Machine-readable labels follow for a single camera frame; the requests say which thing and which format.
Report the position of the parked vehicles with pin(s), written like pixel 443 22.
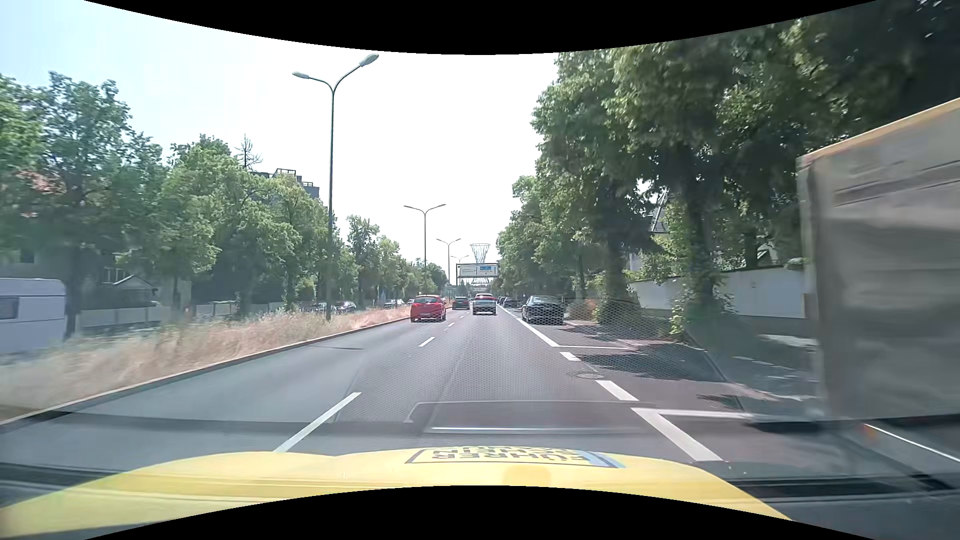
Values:
pixel 510 302

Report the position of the overhead road sign gantry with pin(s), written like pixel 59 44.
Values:
pixel 478 271

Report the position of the grey box lorry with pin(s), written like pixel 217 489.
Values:
pixel 885 285

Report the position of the row of large trees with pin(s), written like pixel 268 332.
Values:
pixel 675 135

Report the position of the row of parked cars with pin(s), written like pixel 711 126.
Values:
pixel 345 306

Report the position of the silver car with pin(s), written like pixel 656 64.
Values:
pixel 484 304

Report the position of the dark car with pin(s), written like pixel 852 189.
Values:
pixel 460 303

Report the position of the grey house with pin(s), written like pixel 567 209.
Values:
pixel 112 289

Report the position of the dry grass median strip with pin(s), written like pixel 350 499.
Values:
pixel 150 356

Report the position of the road markings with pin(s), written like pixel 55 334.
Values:
pixel 675 433

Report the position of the red car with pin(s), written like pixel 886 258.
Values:
pixel 428 309

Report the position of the pale fence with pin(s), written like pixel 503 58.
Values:
pixel 112 316

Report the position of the white wall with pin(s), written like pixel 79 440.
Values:
pixel 757 291

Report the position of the lattice basket-shaped tower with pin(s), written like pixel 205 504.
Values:
pixel 480 251

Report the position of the dark tall building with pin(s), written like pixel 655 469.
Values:
pixel 296 180

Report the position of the building with dark roof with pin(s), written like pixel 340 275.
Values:
pixel 660 219

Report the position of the car's own bonnet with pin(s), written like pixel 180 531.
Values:
pixel 300 487

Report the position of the black parked car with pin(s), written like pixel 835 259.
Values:
pixel 543 310

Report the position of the grey asphalt road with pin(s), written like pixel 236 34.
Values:
pixel 480 360

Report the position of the white caravan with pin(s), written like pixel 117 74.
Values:
pixel 34 315

